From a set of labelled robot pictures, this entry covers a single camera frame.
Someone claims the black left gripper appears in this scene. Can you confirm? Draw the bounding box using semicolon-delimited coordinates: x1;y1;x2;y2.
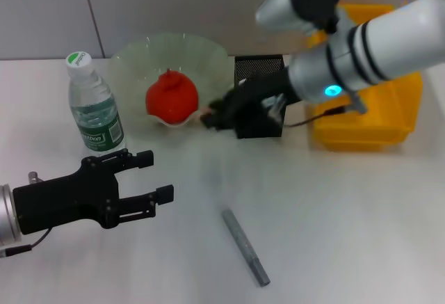
11;147;175;235

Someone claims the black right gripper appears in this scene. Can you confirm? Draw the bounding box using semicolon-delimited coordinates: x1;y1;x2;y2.
201;68;300;134

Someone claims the small beige eraser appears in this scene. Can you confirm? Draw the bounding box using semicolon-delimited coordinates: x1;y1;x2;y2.
197;105;213;122

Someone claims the red-orange toy orange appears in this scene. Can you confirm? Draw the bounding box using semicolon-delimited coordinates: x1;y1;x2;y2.
145;68;200;126

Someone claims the clear green-label water bottle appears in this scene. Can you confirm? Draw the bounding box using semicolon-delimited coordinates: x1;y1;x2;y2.
65;50;127;159

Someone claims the grey marker pen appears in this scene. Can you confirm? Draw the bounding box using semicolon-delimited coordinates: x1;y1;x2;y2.
220;207;272;288

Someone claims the black mesh pen holder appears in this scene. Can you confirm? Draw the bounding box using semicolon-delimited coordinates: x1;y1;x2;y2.
233;54;291;140

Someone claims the pale green wavy glass plate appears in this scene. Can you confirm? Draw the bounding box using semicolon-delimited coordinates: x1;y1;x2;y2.
106;31;234;131

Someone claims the yellow plastic storage bin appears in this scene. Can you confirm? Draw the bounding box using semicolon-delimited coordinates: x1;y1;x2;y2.
307;3;425;152

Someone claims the right gripper cable with plugs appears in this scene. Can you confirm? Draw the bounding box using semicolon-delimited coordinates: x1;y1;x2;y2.
263;91;369;128

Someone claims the gripper cable with plugs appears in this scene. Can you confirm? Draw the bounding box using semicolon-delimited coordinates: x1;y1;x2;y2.
0;170;51;257
263;91;369;128

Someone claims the left gripper cable with plugs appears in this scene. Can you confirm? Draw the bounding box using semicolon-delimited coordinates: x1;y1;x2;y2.
0;170;51;257

